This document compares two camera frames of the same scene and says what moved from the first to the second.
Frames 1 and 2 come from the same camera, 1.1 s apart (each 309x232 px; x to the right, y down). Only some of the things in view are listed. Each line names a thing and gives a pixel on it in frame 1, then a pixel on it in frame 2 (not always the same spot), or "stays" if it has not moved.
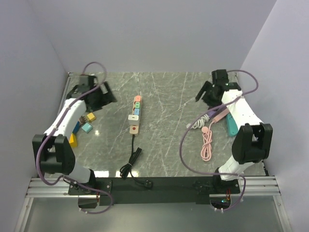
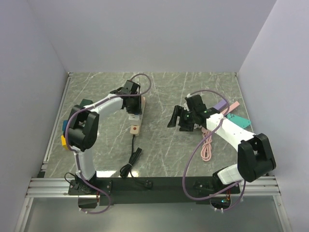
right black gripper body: [208, 97] → [186, 120]
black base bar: [170, 190] stays
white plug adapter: [133, 117] stays
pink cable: [206, 152] stays
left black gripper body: [101, 99] → [135, 107]
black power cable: [125, 171] stays
